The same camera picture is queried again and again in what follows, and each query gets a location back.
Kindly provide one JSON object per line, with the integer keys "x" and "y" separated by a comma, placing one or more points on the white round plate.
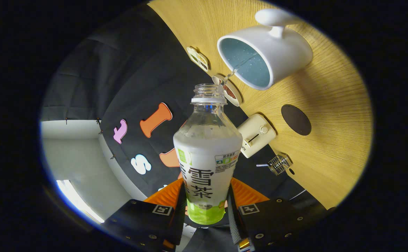
{"x": 237, "y": 99}

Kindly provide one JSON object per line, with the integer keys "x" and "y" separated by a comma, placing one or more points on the cream toaster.
{"x": 256, "y": 134}

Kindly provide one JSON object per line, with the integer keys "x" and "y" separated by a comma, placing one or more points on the dark round coaster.
{"x": 296, "y": 120}

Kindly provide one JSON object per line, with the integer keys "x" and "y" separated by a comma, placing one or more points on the wooden table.
{"x": 329, "y": 105}

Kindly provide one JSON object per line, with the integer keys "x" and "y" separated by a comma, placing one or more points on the brown meat piece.
{"x": 232, "y": 94}
{"x": 226, "y": 87}

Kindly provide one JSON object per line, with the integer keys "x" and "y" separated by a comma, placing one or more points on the white cup blue inside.
{"x": 284, "y": 49}

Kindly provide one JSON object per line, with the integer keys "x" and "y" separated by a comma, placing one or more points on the white divided condiment tray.
{"x": 197, "y": 58}

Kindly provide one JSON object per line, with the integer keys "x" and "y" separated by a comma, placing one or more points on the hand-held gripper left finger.
{"x": 181, "y": 213}

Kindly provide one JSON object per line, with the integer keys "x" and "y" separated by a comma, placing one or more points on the clear juice bottle white label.
{"x": 207, "y": 157}

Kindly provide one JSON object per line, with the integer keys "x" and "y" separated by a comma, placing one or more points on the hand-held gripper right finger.
{"x": 232, "y": 217}

